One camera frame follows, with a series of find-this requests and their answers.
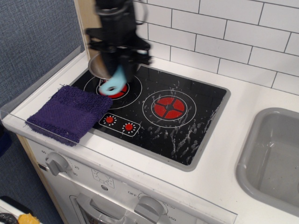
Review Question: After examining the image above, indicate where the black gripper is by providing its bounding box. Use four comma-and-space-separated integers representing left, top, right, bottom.
85, 0, 151, 83

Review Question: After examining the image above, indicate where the light blue brush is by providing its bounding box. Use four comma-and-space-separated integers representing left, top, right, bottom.
99, 65, 127, 96

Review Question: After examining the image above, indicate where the black toy stove top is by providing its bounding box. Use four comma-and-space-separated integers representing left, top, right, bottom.
69, 64, 231, 172

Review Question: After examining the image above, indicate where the silver metal pot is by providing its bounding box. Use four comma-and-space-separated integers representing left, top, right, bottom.
88, 53, 110, 81

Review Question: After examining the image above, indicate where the purple towel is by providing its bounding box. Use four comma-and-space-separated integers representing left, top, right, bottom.
26, 85, 113, 147

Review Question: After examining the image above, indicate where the grey left oven knob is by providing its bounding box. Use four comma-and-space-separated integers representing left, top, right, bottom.
45, 152, 69, 176

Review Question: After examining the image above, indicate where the grey oven knob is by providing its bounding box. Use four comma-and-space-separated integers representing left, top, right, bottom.
45, 152, 69, 176
134, 196, 164, 224

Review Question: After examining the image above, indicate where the white toy oven front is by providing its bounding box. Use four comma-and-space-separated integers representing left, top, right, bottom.
28, 140, 236, 224

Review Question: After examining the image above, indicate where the grey right oven knob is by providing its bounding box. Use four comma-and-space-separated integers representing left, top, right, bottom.
134, 196, 164, 224

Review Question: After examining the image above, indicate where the grey sink basin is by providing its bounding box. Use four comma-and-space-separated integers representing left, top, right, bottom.
236, 108, 299, 216

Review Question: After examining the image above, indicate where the yellow object bottom left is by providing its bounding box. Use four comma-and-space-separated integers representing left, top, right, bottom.
17, 213, 40, 224

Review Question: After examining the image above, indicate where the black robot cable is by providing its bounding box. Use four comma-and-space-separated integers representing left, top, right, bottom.
134, 0, 149, 26

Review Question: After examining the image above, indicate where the wooden side post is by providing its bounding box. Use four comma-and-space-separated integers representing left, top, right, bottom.
74, 0, 101, 59

